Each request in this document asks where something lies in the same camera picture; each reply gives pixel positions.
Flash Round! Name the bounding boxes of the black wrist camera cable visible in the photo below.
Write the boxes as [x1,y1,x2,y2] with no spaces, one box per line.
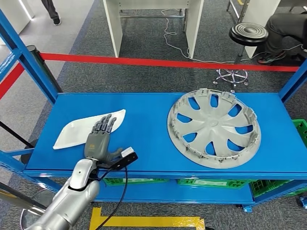
[94,166,129,230]

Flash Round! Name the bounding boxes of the black round stool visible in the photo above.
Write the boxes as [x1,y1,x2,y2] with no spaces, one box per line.
[212,22,269,94]

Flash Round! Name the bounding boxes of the chrome pole with round base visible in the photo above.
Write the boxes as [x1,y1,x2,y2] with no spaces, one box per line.
[0,182,57,230]

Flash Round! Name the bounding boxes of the white desk side panel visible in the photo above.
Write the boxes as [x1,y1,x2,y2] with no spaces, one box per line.
[242,0,281,59]

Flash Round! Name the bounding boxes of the white plastic mirror cover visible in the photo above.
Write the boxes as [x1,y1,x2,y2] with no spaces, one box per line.
[52,109,127,150]

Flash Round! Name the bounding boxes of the grey plastic wheel hubcap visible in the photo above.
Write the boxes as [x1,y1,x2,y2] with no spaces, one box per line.
[166,88,262,170]

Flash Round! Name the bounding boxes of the green plastic crate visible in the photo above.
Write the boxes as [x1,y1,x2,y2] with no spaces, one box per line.
[292,119,307,146]
[249,180,307,199]
[177,179,250,190]
[103,178,169,187]

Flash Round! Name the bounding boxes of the white floor cable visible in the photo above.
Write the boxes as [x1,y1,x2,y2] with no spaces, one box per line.
[160,9,305,64]

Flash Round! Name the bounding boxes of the blue metal shelf rack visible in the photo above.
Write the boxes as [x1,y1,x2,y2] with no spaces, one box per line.
[0,9,307,214]

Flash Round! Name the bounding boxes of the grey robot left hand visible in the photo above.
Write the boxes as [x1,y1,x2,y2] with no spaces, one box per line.
[84,114,124,166]

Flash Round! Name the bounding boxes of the person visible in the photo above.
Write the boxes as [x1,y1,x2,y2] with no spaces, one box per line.
[40,0,62,26]
[257,12,307,65]

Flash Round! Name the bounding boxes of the thin black pole stand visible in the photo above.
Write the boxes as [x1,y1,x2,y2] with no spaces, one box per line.
[0,120,39,165]

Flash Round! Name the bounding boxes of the white open-frame desk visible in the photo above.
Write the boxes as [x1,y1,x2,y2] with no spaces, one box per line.
[102,0,205,59]

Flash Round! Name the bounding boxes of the red barrier belt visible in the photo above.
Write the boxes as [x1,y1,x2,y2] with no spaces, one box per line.
[0,62,26,101]
[39,52,300,73]

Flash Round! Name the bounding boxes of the white display plinth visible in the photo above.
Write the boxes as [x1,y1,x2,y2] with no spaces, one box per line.
[0,0,37,46]

